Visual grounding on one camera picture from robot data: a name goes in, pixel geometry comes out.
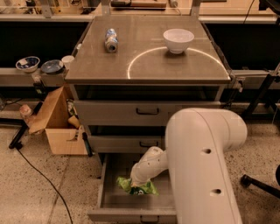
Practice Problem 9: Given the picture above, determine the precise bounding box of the plastic bottle on floor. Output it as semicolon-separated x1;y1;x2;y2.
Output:
19;104;36;127

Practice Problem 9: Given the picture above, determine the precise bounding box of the grey bottom drawer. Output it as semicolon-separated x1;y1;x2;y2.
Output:
88;153;177;224

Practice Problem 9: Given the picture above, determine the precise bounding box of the dark blue bowl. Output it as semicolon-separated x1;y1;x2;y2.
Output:
41;59;64;74

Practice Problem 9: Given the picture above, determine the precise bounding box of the green rice chip bag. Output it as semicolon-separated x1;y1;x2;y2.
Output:
116;177;158;195

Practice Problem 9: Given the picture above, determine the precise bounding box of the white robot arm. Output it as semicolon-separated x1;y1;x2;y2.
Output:
130;108;248;224

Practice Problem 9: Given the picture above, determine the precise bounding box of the black table leg left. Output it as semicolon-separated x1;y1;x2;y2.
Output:
9;102;43;150

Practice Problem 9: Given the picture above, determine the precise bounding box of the grey drawer cabinet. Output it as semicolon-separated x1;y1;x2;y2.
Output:
64;15;232;176

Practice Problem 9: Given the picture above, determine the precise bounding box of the grey top drawer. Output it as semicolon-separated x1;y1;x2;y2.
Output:
74;101;221;126

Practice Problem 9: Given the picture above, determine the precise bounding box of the black chair base leg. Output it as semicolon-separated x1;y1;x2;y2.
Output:
240;174;280;199

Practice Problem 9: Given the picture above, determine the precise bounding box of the grey drawer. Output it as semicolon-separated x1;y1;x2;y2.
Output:
88;136;165;153
74;101;221;126
88;153;177;224

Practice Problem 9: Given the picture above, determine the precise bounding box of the grey middle drawer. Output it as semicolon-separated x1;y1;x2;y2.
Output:
88;136;165;153

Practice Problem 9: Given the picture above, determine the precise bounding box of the small white cup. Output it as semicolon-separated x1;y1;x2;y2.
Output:
61;55;74;69

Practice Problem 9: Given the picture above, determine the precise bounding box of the open cardboard box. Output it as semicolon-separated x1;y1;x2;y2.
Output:
29;86;88;155

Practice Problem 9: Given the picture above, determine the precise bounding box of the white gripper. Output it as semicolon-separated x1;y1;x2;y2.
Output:
130;163;154;186

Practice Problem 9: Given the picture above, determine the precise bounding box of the black floor cable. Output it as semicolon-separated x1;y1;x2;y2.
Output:
16;143;74;224

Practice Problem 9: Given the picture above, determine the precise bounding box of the white bowl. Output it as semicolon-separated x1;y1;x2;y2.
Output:
163;29;194;53

